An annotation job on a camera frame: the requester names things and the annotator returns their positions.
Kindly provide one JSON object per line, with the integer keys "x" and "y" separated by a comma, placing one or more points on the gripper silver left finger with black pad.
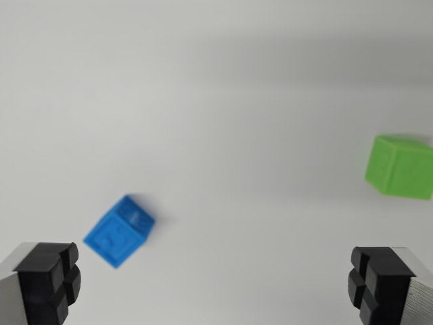
{"x": 40, "y": 284}

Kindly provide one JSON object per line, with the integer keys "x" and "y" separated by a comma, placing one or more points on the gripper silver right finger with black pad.
{"x": 389, "y": 287}

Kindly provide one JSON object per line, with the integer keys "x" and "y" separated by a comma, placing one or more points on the blue soft embossed cube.
{"x": 116, "y": 233}

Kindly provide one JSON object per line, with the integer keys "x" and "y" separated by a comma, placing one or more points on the green soft embossed cube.
{"x": 399, "y": 166}

